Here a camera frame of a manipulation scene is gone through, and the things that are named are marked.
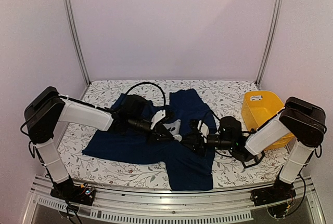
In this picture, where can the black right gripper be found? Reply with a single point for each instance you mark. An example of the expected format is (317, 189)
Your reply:
(197, 148)

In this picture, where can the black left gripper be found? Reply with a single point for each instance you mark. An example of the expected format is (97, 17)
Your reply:
(156, 137)

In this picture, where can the navy blue printed t-shirt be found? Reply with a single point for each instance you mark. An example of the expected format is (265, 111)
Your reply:
(186, 170)

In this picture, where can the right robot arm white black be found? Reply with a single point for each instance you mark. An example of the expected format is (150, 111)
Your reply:
(304, 120)

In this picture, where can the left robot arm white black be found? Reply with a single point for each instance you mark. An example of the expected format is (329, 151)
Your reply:
(50, 107)

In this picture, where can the black display box orange brooch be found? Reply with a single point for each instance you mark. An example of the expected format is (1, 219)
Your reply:
(252, 160)

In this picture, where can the floral patterned table mat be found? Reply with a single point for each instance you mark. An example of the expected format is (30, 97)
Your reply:
(225, 98)

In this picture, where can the yellow plastic basket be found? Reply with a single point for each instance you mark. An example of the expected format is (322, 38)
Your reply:
(261, 111)

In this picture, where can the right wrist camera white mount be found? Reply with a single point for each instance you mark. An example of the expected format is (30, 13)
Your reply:
(199, 127)

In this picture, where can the aluminium front rail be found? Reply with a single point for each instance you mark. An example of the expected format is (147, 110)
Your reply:
(116, 204)

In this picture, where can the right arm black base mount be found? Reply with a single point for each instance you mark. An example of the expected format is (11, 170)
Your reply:
(279, 191)

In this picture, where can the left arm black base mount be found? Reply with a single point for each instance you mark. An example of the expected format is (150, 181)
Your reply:
(68, 191)

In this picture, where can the left aluminium corner post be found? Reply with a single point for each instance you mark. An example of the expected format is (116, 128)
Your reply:
(76, 41)

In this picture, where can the aluminium corner post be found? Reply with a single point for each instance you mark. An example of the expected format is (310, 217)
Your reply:
(76, 41)
(269, 42)

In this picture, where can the right aluminium corner post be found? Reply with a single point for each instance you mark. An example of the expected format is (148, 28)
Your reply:
(269, 42)

